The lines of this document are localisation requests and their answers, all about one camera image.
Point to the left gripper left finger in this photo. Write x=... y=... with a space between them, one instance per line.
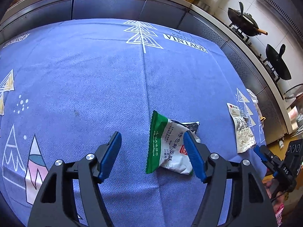
x=55 y=204

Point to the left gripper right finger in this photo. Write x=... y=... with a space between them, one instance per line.
x=234 y=193

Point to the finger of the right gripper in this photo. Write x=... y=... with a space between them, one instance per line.
x=261 y=151

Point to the white grey snack wrapper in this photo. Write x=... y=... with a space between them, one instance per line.
x=244 y=136

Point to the white green snack wrapper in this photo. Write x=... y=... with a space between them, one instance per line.
x=166 y=148

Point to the dark kitchen cabinet counter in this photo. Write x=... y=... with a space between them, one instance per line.
x=176 y=14

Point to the pink patterned sleeve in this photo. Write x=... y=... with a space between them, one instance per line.
x=278 y=209

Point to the black frying pan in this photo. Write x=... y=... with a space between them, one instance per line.
x=277 y=62

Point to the blue patterned tablecloth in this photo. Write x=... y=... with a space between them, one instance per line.
x=67 y=87

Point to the steel range hood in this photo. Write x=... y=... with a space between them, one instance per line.
x=289 y=12

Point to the black wok with handle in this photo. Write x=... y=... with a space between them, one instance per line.
x=244 y=21

